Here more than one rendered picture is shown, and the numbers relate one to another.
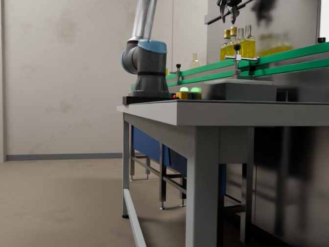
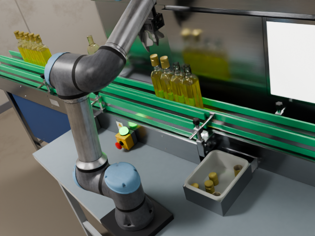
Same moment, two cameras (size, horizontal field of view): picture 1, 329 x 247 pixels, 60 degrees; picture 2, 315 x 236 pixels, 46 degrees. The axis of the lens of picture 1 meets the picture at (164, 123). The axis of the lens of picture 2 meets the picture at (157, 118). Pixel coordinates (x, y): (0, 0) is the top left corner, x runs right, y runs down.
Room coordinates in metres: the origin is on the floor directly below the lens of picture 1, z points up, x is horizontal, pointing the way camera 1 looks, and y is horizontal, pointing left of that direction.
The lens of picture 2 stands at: (0.17, 0.21, 1.87)
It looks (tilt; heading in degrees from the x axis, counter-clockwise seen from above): 35 degrees down; 341
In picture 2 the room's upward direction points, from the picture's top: 16 degrees counter-clockwise
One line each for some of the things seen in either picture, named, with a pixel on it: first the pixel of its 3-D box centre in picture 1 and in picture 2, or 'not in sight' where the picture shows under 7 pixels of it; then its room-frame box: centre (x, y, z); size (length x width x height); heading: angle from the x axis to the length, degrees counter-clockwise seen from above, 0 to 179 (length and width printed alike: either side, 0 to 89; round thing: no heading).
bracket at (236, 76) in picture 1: (244, 83); (207, 143); (1.24, -0.34, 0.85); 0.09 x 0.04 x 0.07; 112
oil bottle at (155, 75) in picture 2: (226, 62); (162, 89); (1.56, -0.33, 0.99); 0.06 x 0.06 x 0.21; 21
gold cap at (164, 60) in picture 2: (233, 31); (164, 62); (1.51, -0.35, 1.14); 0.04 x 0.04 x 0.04
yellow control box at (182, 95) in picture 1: (183, 99); (126, 139); (1.61, -0.11, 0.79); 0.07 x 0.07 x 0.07; 22
